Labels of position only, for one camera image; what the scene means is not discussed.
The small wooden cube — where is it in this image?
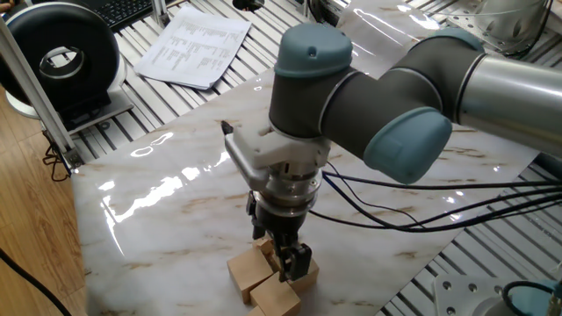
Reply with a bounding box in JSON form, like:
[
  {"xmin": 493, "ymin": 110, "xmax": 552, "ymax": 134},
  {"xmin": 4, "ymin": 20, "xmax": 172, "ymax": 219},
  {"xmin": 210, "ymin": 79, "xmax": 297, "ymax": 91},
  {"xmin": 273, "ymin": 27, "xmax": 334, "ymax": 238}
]
[{"xmin": 254, "ymin": 237, "xmax": 275, "ymax": 256}]

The black gripper cable bundle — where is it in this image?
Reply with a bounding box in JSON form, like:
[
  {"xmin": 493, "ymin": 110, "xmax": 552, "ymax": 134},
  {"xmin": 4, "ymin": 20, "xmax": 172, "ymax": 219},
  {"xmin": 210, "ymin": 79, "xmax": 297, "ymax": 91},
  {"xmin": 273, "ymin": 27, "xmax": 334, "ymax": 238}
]
[{"xmin": 220, "ymin": 119, "xmax": 562, "ymax": 233}]

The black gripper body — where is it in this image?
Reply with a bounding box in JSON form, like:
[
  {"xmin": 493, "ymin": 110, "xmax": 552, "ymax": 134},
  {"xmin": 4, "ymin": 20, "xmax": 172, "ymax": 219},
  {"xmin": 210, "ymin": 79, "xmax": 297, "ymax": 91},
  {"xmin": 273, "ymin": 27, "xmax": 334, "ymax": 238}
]
[{"xmin": 253, "ymin": 202, "xmax": 317, "ymax": 249}]

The black computer keyboard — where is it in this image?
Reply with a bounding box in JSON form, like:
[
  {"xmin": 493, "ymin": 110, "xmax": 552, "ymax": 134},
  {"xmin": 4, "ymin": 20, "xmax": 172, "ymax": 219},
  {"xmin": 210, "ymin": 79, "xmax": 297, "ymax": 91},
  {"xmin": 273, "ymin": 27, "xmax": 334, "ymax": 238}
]
[{"xmin": 76, "ymin": 0, "xmax": 155, "ymax": 32}]

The thick black floor cable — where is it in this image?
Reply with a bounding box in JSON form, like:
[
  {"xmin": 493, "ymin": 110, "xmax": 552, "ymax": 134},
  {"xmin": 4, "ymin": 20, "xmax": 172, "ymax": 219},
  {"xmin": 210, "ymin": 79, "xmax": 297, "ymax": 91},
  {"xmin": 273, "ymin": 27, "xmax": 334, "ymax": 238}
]
[{"xmin": 0, "ymin": 248, "xmax": 74, "ymax": 316}]

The black cable with connector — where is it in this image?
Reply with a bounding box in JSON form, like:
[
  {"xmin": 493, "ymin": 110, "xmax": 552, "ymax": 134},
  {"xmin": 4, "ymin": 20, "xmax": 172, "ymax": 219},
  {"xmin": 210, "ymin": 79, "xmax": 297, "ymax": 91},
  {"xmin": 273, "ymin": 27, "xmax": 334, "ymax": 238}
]
[{"xmin": 501, "ymin": 279, "xmax": 562, "ymax": 316}]

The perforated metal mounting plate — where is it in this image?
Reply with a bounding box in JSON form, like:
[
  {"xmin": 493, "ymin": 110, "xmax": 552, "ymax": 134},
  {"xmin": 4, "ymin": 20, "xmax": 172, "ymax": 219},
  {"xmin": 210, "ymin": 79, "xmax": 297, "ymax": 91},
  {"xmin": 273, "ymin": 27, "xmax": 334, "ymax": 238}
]
[{"xmin": 446, "ymin": 0, "xmax": 562, "ymax": 57}]

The tangled black wire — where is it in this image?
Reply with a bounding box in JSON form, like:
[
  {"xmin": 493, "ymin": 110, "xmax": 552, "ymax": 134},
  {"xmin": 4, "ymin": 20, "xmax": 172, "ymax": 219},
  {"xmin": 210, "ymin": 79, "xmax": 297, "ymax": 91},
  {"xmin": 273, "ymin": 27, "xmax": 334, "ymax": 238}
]
[{"xmin": 42, "ymin": 131, "xmax": 71, "ymax": 183}]

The black ring device white base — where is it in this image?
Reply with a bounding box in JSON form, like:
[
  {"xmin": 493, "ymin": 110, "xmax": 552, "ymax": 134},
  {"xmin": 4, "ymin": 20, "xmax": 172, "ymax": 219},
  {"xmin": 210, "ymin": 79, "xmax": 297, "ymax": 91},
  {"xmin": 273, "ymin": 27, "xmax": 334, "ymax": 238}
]
[{"xmin": 0, "ymin": 2, "xmax": 135, "ymax": 135}]

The white printed paper stack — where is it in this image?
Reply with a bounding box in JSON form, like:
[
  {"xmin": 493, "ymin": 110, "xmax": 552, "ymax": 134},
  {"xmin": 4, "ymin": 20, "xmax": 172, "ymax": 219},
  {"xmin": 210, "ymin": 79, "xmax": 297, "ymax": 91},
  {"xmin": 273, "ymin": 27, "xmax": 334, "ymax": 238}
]
[{"xmin": 133, "ymin": 4, "xmax": 252, "ymax": 91}]

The white marble pattern board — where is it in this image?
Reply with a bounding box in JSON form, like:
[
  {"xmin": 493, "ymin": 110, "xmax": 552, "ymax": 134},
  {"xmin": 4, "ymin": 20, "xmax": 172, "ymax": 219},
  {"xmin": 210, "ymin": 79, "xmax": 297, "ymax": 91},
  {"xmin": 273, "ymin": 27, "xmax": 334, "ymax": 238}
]
[{"xmin": 71, "ymin": 0, "xmax": 555, "ymax": 316}]

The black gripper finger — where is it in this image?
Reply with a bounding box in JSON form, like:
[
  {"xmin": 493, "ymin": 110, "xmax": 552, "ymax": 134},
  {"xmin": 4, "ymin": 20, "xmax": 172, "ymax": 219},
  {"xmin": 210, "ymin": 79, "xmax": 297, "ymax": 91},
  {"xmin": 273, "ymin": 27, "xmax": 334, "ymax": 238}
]
[
  {"xmin": 245, "ymin": 191, "xmax": 268, "ymax": 241},
  {"xmin": 276, "ymin": 241, "xmax": 314, "ymax": 284}
]

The aluminium frame post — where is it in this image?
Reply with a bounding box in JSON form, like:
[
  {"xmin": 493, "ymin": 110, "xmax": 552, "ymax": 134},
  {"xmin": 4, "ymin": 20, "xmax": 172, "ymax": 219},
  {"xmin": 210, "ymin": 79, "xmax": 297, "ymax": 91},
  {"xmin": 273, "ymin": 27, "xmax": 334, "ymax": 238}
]
[{"xmin": 0, "ymin": 17, "xmax": 85, "ymax": 171}]

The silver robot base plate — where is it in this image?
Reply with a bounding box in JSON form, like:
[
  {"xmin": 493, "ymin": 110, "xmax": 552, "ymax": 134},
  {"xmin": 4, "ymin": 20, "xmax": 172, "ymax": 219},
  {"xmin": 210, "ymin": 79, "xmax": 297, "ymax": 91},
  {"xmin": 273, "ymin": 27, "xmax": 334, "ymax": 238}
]
[{"xmin": 432, "ymin": 274, "xmax": 515, "ymax": 316}]

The white wrist mount housing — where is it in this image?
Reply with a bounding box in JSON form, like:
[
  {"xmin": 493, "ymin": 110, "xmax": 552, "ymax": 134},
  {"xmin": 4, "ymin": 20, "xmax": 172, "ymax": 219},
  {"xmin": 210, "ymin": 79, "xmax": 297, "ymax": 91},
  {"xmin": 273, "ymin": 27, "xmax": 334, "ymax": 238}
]
[{"xmin": 223, "ymin": 125, "xmax": 332, "ymax": 192}]

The black background cable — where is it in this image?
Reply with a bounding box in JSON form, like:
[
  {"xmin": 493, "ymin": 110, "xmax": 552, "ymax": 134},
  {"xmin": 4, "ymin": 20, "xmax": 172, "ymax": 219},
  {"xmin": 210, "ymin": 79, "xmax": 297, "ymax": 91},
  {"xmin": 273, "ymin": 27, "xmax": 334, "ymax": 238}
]
[{"xmin": 306, "ymin": 0, "xmax": 330, "ymax": 27}]

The short metal upright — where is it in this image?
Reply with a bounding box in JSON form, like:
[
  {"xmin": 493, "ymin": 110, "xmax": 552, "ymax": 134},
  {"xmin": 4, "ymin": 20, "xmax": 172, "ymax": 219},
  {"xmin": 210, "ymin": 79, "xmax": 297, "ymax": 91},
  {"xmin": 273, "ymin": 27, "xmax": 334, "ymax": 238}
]
[{"xmin": 151, "ymin": 0, "xmax": 171, "ymax": 28}]

